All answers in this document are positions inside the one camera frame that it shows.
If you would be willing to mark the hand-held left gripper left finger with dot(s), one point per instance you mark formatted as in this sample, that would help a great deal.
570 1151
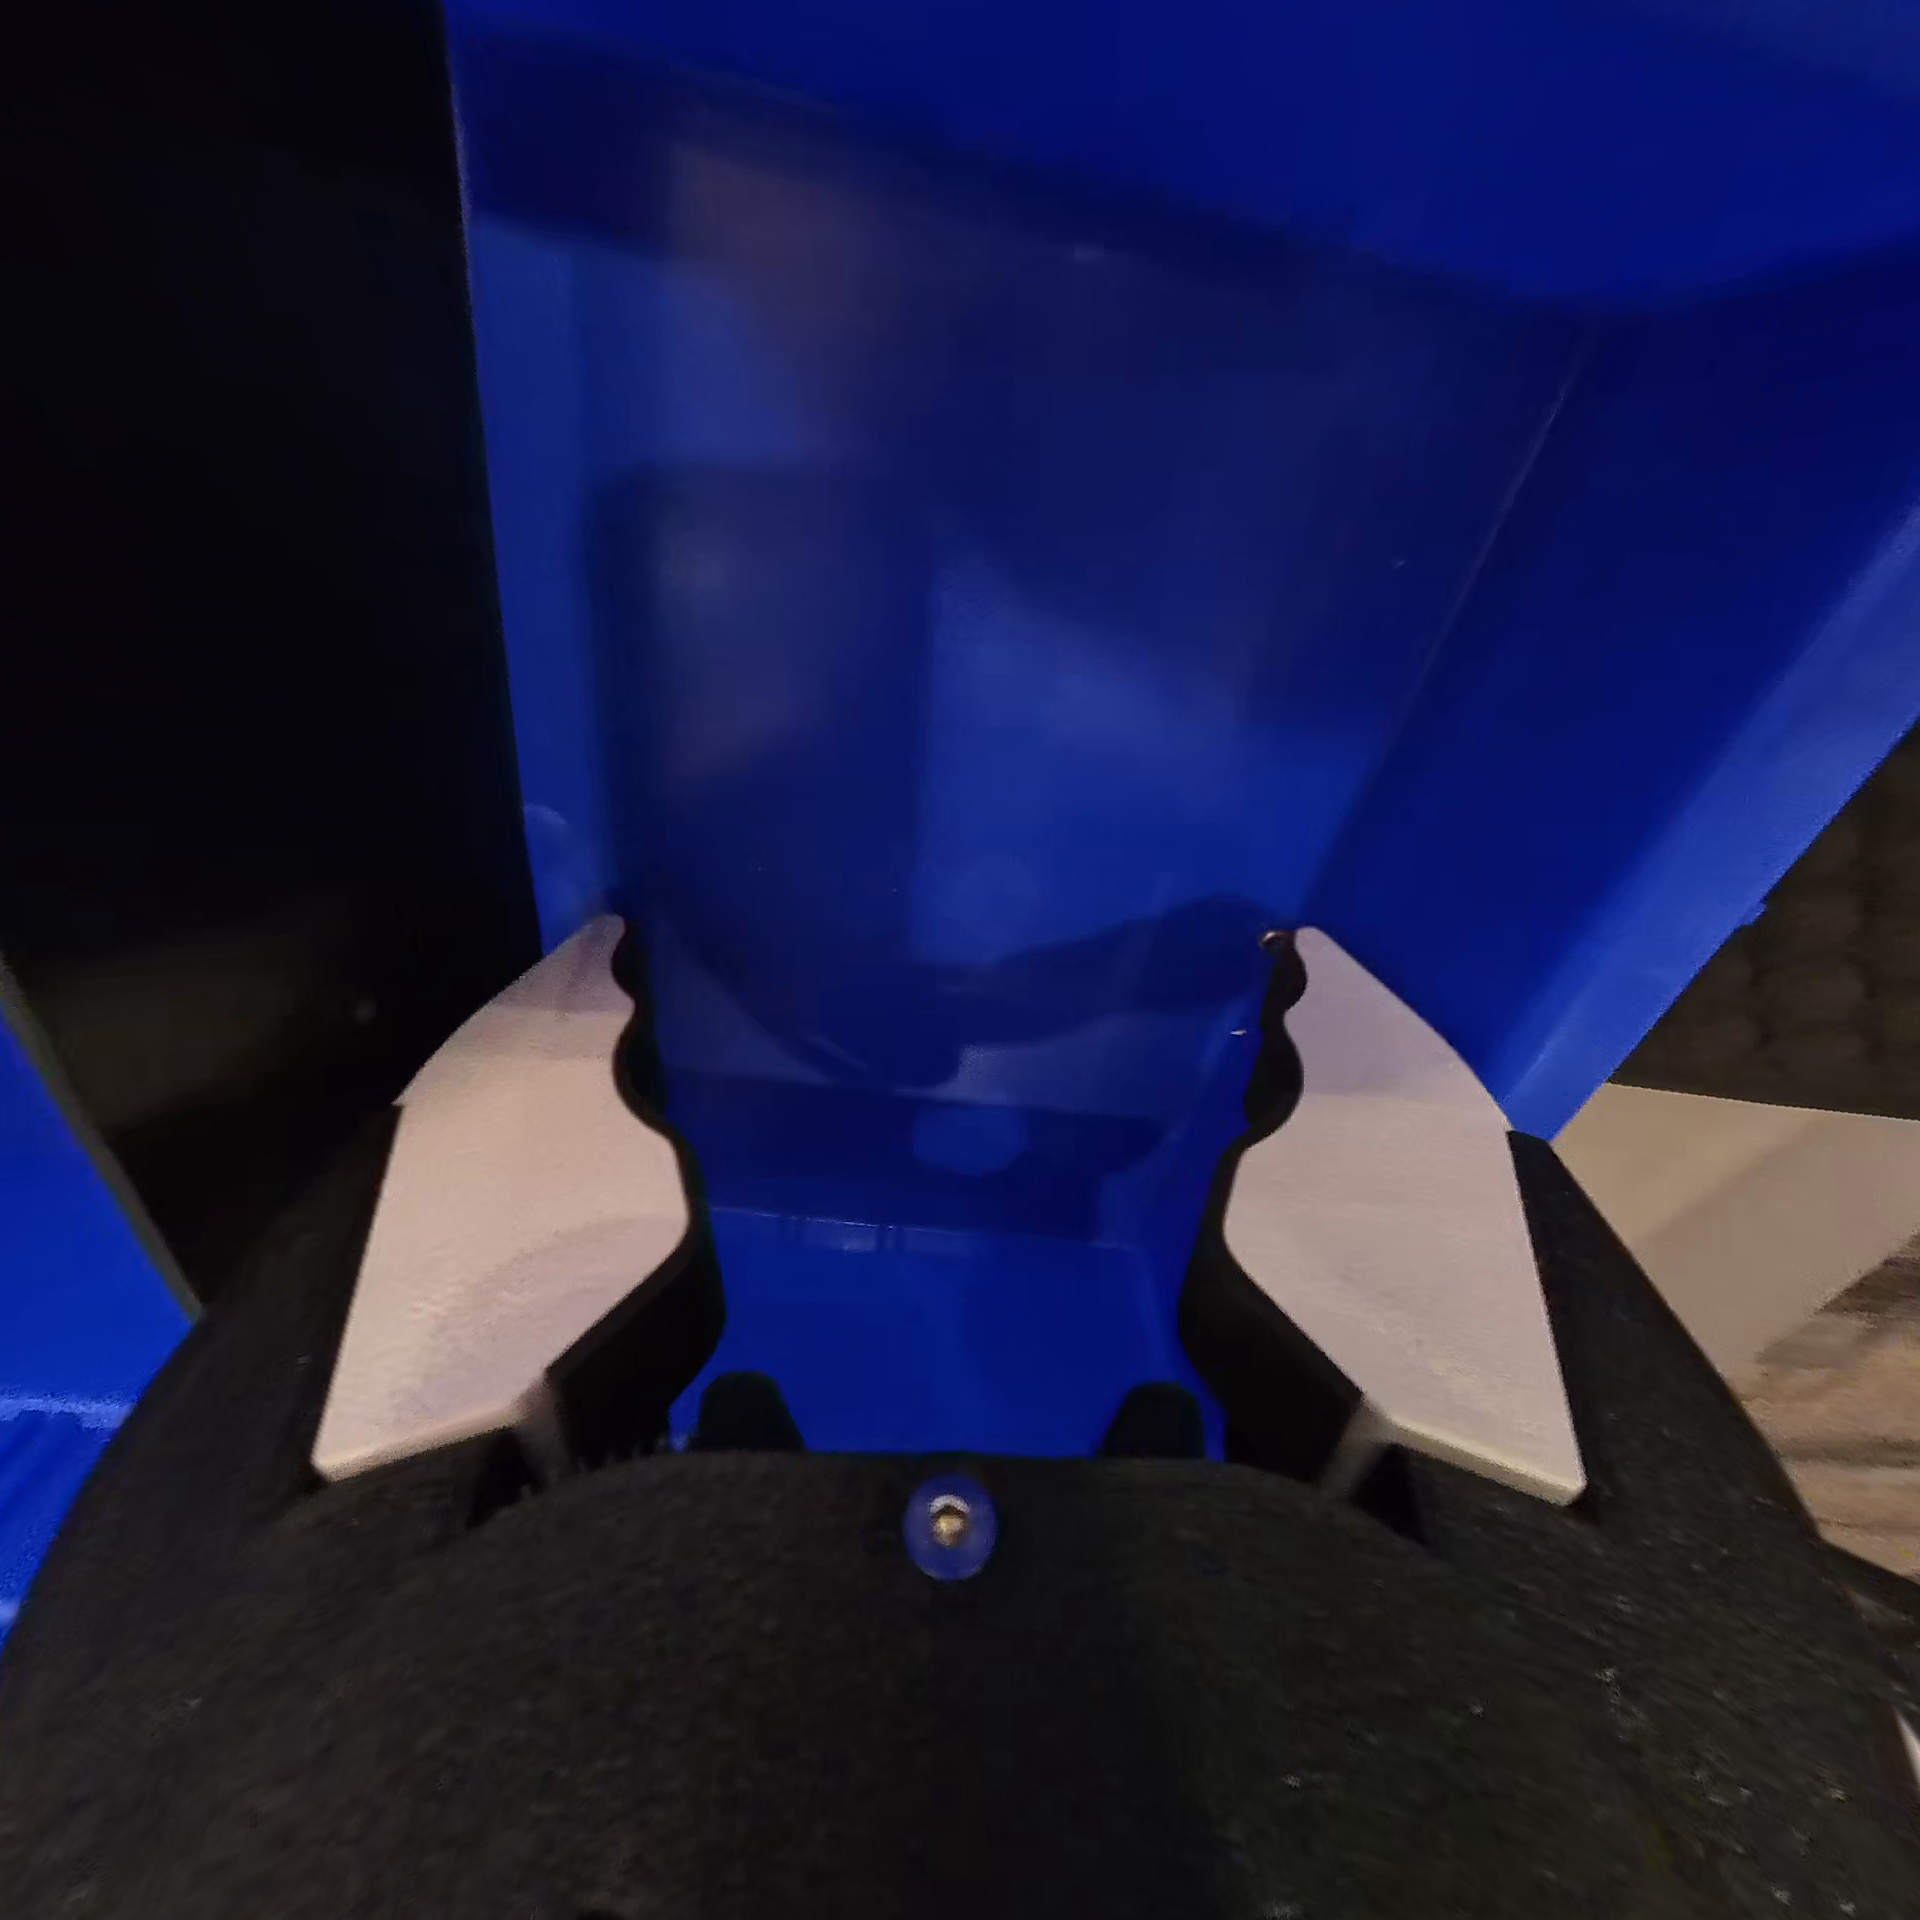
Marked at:
480 1201

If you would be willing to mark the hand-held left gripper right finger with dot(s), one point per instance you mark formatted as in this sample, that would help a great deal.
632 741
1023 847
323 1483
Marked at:
1395 1216

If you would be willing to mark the blue plastic bin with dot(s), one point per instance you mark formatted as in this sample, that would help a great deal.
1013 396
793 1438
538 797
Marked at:
1050 451

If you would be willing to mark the black egg-crate foam mat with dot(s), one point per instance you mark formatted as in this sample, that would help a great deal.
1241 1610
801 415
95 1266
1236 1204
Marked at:
1815 961

